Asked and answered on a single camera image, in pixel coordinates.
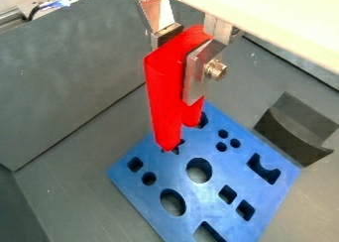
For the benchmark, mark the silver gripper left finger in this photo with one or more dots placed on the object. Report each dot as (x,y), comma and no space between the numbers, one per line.
(159,21)

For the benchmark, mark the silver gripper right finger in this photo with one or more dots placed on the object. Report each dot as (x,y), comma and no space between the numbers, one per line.
(204,63)

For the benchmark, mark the blue shape-sorter insertion block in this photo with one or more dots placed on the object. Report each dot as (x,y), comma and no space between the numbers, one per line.
(214,192)

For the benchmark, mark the black curved holder bracket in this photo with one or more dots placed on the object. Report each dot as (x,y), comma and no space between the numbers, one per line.
(298,129)

